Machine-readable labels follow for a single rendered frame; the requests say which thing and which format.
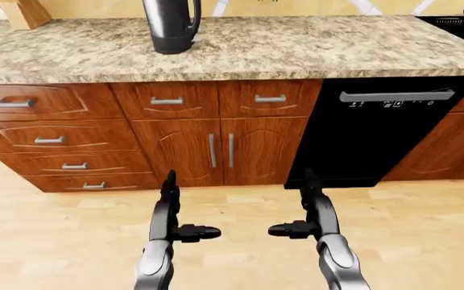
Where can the wide wooden drawer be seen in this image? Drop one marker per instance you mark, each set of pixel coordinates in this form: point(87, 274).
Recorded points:
point(107, 161)
point(127, 182)
point(55, 102)
point(83, 136)

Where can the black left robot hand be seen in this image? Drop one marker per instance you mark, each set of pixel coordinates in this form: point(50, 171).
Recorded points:
point(163, 217)

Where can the wooden knife block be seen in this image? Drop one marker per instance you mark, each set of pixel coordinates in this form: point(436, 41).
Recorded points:
point(24, 13)

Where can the wooden cabinet door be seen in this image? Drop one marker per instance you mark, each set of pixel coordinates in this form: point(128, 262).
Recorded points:
point(264, 151)
point(175, 151)
point(441, 145)

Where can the small wooden drawer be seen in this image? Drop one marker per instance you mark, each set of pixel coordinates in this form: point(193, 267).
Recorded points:
point(167, 108)
point(270, 107)

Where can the black sink basin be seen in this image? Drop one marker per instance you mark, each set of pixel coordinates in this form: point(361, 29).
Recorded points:
point(457, 28)

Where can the black and silver electric kettle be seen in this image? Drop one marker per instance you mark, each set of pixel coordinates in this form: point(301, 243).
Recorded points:
point(167, 27)

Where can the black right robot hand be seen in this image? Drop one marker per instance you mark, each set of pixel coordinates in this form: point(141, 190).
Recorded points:
point(324, 217)

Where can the black dishwasher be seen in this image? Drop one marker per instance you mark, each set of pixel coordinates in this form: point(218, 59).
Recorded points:
point(369, 142)

